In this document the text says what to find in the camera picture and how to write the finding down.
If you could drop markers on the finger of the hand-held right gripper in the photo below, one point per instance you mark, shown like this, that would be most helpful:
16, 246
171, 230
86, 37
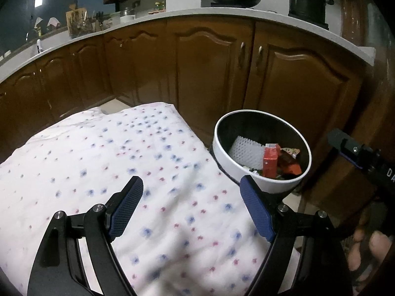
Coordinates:
348, 149

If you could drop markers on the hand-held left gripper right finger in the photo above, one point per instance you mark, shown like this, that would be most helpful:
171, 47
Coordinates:
256, 209

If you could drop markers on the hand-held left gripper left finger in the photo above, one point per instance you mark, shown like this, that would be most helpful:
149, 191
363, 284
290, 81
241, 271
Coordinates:
126, 209

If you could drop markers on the white round waste bin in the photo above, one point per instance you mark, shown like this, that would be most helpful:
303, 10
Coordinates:
234, 166

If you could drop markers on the red and white carton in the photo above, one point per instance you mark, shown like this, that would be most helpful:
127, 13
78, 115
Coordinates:
270, 160

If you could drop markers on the red wrapper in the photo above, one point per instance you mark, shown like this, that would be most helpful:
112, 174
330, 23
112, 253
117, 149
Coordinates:
290, 166

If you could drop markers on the green printed snack packet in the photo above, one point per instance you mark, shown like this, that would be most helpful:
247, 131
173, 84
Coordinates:
291, 152

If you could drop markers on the white foam fruit net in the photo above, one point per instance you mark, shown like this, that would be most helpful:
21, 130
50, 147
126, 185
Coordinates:
247, 152

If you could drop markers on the person's right hand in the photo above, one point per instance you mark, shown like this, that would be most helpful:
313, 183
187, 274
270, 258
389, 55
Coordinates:
380, 246

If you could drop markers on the white floral blanket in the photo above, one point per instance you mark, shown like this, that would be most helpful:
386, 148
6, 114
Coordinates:
123, 160

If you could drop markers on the black induction cooker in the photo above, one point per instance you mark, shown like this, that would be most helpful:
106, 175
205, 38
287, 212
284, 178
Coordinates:
308, 23

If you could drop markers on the brown wooden kitchen cabinet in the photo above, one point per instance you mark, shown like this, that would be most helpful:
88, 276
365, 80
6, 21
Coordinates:
200, 67

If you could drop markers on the black cooking pot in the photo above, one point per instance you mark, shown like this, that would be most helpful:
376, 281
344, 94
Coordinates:
307, 1

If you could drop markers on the utensil rack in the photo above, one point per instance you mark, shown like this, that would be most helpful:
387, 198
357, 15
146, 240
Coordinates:
80, 21

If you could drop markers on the white folded cloth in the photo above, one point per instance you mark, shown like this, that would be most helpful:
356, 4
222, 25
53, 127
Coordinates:
53, 22
38, 22

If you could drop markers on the white kitchen countertop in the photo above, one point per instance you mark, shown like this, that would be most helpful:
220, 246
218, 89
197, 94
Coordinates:
185, 14

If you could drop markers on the glass jar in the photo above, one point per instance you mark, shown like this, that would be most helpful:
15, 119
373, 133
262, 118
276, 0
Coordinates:
159, 6

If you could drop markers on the dark glass window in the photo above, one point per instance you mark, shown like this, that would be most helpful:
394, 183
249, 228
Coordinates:
18, 9

